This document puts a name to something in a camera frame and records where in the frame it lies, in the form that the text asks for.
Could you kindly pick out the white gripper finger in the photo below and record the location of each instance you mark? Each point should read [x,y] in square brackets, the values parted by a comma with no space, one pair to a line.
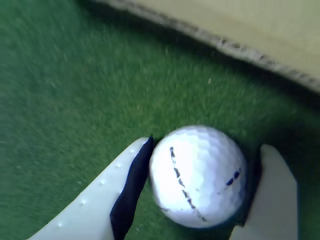
[275,200]
[100,200]

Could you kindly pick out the white golf ball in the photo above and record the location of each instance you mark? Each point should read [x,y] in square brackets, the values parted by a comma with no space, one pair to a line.
[197,177]

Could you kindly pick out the large green putting mat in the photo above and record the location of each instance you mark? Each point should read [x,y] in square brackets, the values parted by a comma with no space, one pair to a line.
[75,100]

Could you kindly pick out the cardboard box wall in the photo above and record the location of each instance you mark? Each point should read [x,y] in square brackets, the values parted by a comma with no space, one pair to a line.
[250,25]

